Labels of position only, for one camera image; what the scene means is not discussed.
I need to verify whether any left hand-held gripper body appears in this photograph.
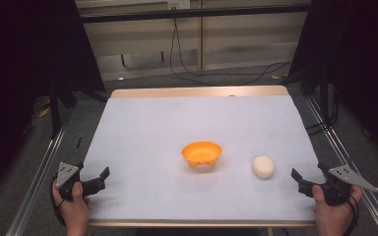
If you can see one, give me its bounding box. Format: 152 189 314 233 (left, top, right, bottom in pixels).
54 160 87 202

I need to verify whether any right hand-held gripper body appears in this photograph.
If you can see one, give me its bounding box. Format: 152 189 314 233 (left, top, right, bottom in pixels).
314 162 378 207

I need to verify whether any white round bun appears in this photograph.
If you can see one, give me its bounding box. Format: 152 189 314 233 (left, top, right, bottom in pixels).
251 154 276 180

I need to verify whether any orange plastic bowl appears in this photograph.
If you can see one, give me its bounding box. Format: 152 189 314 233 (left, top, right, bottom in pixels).
180 141 223 170

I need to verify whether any person's left hand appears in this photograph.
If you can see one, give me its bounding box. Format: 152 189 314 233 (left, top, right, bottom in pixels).
51 179 92 236

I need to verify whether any person's right hand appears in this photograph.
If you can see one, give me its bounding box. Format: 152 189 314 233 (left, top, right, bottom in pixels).
311 184 364 236

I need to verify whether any black metal stand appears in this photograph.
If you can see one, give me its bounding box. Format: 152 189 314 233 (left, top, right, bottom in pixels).
47 73 78 140

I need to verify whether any black curtain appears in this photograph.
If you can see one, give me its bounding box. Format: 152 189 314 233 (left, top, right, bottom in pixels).
0 0 106 203
286 0 378 166

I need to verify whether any white table cover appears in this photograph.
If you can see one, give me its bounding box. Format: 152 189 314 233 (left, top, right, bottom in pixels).
78 94 327 222

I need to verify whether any wooden table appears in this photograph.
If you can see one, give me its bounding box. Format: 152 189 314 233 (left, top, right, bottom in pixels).
88 85 318 229

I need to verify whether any black horizontal bar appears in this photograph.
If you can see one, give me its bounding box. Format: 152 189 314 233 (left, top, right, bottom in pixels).
78 3 312 25

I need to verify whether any aluminium frame rail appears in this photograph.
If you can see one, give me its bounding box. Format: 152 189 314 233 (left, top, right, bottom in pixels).
304 95 378 236
5 126 68 236

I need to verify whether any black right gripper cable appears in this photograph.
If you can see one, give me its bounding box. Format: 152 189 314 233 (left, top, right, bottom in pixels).
343 193 361 236

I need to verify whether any black floor cable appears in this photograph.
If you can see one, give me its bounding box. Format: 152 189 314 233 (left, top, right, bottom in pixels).
174 17 293 79
168 17 293 88

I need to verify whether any white wall socket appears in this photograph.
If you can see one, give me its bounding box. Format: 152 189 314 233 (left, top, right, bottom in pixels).
166 0 192 11

